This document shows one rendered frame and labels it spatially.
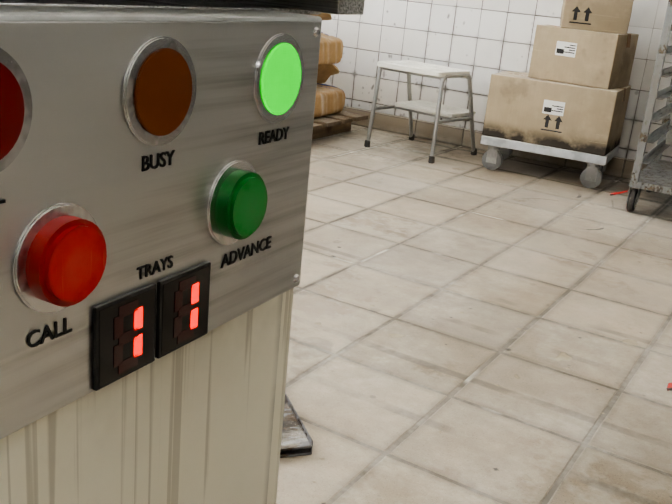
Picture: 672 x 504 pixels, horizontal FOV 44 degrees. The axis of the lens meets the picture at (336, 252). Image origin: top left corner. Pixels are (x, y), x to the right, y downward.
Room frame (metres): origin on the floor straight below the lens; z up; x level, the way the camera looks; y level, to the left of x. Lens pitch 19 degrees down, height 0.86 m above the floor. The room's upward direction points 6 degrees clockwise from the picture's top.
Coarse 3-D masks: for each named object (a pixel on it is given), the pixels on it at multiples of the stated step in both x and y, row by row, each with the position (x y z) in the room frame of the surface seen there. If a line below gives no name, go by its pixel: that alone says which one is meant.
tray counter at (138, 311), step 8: (128, 304) 0.29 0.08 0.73; (136, 304) 0.29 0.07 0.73; (120, 312) 0.28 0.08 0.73; (128, 312) 0.29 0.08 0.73; (136, 312) 0.29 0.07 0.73; (120, 320) 0.28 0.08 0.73; (136, 320) 0.29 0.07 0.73; (120, 328) 0.28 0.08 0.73; (136, 328) 0.29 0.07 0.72; (120, 336) 0.28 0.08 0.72; (128, 336) 0.29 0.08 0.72; (136, 336) 0.29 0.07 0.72; (120, 344) 0.28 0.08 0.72; (136, 344) 0.29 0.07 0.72; (120, 352) 0.28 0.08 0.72; (136, 352) 0.29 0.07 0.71; (120, 360) 0.28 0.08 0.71; (128, 360) 0.29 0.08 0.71; (136, 360) 0.29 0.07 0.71; (120, 368) 0.28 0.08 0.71; (128, 368) 0.29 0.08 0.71
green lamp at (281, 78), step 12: (276, 48) 0.37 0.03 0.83; (288, 48) 0.38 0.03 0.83; (276, 60) 0.37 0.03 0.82; (288, 60) 0.38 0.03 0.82; (264, 72) 0.36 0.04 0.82; (276, 72) 0.37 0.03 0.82; (288, 72) 0.38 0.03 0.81; (300, 72) 0.39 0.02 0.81; (264, 84) 0.36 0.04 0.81; (276, 84) 0.37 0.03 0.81; (288, 84) 0.38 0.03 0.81; (264, 96) 0.36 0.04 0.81; (276, 96) 0.37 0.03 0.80; (288, 96) 0.38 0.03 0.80; (276, 108) 0.37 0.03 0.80; (288, 108) 0.38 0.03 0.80
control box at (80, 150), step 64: (64, 64) 0.26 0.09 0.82; (128, 64) 0.29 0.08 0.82; (192, 64) 0.32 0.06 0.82; (256, 64) 0.36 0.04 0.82; (64, 128) 0.26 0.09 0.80; (128, 128) 0.29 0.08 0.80; (192, 128) 0.32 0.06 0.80; (256, 128) 0.36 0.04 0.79; (0, 192) 0.24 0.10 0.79; (64, 192) 0.26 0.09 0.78; (128, 192) 0.29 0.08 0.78; (192, 192) 0.32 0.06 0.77; (0, 256) 0.24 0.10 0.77; (128, 256) 0.29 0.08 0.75; (192, 256) 0.33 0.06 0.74; (256, 256) 0.37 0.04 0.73; (0, 320) 0.24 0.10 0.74; (64, 320) 0.26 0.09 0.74; (128, 320) 0.29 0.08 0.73; (0, 384) 0.24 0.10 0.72; (64, 384) 0.26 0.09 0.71
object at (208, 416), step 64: (0, 0) 0.29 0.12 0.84; (64, 0) 0.32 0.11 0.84; (128, 0) 0.37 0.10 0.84; (192, 0) 0.42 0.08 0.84; (256, 320) 0.43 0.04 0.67; (128, 384) 0.34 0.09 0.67; (192, 384) 0.38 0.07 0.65; (256, 384) 0.43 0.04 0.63; (0, 448) 0.27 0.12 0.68; (64, 448) 0.30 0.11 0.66; (128, 448) 0.34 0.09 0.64; (192, 448) 0.38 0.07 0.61; (256, 448) 0.44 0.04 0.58
